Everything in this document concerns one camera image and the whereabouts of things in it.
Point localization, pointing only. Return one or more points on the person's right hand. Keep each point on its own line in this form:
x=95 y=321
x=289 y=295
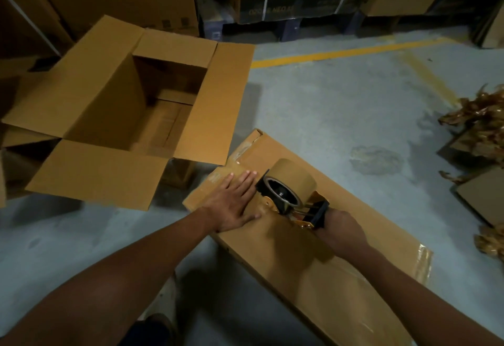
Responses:
x=344 y=231

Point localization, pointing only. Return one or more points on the person's left hand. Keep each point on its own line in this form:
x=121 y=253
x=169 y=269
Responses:
x=228 y=206

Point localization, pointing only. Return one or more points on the person's left thumb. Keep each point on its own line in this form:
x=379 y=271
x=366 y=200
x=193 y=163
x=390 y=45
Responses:
x=250 y=219

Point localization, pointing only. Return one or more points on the person's right fingers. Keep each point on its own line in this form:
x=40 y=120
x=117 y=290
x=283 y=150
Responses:
x=327 y=223

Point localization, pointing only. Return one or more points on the black orange tape dispenser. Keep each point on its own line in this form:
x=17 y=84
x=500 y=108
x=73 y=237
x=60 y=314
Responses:
x=309 y=216

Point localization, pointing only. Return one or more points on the person's left forearm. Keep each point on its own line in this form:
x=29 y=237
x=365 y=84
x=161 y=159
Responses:
x=110 y=279

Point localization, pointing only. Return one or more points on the person's right forearm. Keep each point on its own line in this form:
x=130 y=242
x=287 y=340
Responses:
x=413 y=298

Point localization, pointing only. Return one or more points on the brown packing tape roll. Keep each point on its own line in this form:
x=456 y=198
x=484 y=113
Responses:
x=293 y=176

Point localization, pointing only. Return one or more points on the person's dark trouser leg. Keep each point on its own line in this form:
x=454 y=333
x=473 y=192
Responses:
x=151 y=332

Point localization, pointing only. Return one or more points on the small flat cardboard piece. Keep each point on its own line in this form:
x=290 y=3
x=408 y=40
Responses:
x=484 y=196

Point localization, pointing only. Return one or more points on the small crumpled brown tape wad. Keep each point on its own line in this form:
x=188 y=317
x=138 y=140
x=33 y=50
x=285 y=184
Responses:
x=492 y=241

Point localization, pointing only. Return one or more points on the large crumpled brown tape pile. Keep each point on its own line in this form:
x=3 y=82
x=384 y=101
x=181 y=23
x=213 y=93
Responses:
x=480 y=125

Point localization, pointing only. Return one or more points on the open empty cardboard box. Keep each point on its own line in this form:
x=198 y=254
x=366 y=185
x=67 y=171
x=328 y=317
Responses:
x=98 y=94

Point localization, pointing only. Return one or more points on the blue plastic pallet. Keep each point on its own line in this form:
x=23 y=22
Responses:
x=214 y=25

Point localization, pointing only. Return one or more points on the leaning flat cardboard sheet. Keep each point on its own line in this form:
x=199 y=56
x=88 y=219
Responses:
x=27 y=19

